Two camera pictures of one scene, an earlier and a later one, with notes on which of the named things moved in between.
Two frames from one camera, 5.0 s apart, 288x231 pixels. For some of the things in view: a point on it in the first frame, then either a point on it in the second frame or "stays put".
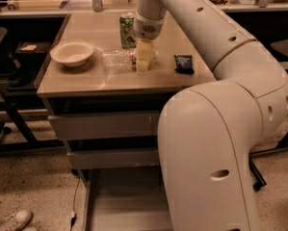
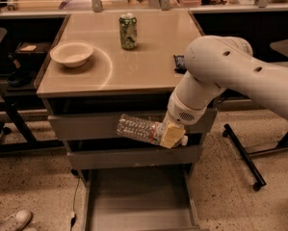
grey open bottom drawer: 125,198 stays put
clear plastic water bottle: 124,59 -> 143,129
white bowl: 72,53 stays put
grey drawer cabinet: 97,102 stays put
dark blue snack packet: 183,64 stays put
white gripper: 147,28 -> 181,112
